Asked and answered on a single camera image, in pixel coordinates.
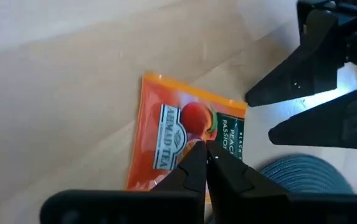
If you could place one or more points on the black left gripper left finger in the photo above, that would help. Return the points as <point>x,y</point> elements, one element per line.
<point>165,205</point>

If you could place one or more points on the round dark woven placemat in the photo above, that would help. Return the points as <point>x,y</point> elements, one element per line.
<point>306,174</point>

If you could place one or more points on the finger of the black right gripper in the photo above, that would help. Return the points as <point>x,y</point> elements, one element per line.
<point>337,124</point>
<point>309,71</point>

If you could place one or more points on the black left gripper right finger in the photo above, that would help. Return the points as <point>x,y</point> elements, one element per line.
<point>243,199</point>

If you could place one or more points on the red tea packet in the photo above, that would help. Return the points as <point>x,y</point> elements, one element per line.
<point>162,102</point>

